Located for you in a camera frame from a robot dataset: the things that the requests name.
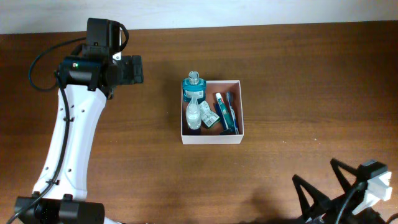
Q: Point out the blue white toothbrush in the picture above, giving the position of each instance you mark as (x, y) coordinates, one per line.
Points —
(229, 97)

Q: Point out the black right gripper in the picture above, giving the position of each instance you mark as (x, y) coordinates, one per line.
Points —
(321, 200)

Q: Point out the clear foam pump bottle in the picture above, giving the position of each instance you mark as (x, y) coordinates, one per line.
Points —
(193, 117)

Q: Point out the blue disposable razor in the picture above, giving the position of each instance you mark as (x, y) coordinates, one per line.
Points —
(226, 131)

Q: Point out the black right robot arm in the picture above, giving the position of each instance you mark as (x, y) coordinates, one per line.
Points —
(347, 176)

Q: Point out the white cardboard box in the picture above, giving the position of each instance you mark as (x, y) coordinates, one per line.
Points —
(212, 135)

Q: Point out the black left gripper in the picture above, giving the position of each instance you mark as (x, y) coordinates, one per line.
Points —
(133, 69)

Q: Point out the green white soap packet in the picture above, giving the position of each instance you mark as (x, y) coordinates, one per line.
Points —
(208, 117)

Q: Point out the teal mouthwash bottle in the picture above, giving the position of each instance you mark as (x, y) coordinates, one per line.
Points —
(194, 86)

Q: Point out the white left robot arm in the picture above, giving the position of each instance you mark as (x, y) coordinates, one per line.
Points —
(85, 81)

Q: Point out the green Colgate toothpaste tube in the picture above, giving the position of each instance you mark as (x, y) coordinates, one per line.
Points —
(226, 115)

